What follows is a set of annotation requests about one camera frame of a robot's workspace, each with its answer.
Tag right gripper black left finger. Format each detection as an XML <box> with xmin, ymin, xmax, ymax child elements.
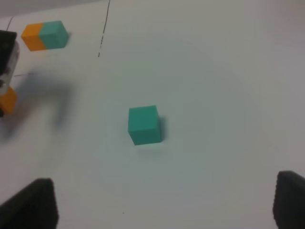
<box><xmin>0</xmin><ymin>178</ymin><xmax>59</xmax><ymax>229</ymax></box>

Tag orange template block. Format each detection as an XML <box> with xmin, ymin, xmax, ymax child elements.
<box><xmin>21</xmin><ymin>23</ymin><xmax>47</xmax><ymax>52</ymax></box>

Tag clear black finger of the left gripper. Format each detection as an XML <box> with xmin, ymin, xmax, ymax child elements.
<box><xmin>0</xmin><ymin>29</ymin><xmax>20</xmax><ymax>117</ymax></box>

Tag teal template block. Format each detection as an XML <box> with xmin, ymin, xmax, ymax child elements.
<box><xmin>39</xmin><ymin>21</ymin><xmax>69</xmax><ymax>50</ymax></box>

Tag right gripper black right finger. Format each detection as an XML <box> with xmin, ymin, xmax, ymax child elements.
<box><xmin>273</xmin><ymin>171</ymin><xmax>305</xmax><ymax>229</ymax></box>

